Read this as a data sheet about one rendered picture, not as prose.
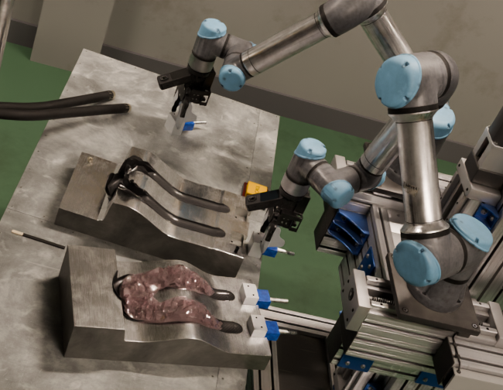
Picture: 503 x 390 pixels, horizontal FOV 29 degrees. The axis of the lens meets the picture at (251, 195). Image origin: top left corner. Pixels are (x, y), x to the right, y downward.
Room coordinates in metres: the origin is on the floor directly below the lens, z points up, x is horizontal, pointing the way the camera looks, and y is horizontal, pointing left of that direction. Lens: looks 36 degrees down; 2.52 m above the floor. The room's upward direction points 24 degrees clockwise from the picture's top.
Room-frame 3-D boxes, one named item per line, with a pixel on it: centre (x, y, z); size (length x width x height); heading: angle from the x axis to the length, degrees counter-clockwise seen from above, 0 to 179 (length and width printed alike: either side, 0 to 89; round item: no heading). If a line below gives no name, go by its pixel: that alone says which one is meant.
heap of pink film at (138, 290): (1.73, 0.08, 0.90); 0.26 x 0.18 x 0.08; 116
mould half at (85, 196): (2.06, 0.22, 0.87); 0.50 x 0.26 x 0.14; 99
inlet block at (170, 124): (2.55, 0.27, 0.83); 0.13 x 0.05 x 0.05; 133
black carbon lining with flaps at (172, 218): (2.06, 0.20, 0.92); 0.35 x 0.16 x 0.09; 99
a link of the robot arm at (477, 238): (1.98, -0.52, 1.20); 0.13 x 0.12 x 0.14; 143
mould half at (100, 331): (1.72, 0.08, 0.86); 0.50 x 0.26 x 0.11; 116
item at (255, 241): (2.14, -0.12, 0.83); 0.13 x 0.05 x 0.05; 105
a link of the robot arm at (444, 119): (2.46, -0.38, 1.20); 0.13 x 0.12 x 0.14; 5
